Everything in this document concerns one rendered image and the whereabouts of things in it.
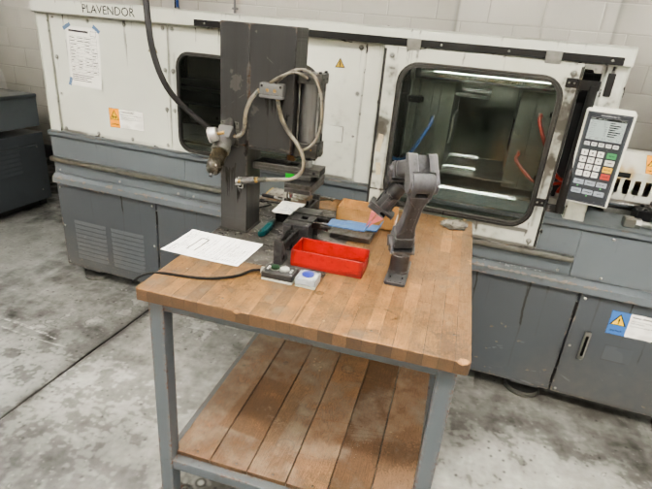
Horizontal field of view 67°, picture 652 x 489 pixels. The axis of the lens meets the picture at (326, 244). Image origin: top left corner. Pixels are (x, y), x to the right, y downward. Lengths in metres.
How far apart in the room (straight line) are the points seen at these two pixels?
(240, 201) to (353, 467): 1.06
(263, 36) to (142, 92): 1.31
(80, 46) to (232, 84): 1.49
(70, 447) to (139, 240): 1.31
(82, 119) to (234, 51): 1.61
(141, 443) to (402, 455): 1.08
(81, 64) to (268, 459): 2.30
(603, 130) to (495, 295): 0.88
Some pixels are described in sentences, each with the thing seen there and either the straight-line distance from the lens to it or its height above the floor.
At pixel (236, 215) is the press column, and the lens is 1.93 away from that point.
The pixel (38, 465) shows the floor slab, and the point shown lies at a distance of 2.39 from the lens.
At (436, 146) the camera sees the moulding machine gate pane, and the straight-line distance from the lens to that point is 2.30.
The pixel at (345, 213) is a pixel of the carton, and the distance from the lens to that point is 2.09.
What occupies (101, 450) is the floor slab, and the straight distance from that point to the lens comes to 2.36.
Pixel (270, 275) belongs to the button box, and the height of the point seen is 0.92.
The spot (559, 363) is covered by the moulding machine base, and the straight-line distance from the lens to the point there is 2.71.
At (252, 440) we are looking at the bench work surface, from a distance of 2.00.
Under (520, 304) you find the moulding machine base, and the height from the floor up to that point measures 0.52.
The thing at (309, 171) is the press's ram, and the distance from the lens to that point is 1.79.
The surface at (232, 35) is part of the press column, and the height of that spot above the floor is 1.61.
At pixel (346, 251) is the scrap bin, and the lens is 1.73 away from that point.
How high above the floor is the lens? 1.65
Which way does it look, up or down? 24 degrees down
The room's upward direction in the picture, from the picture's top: 5 degrees clockwise
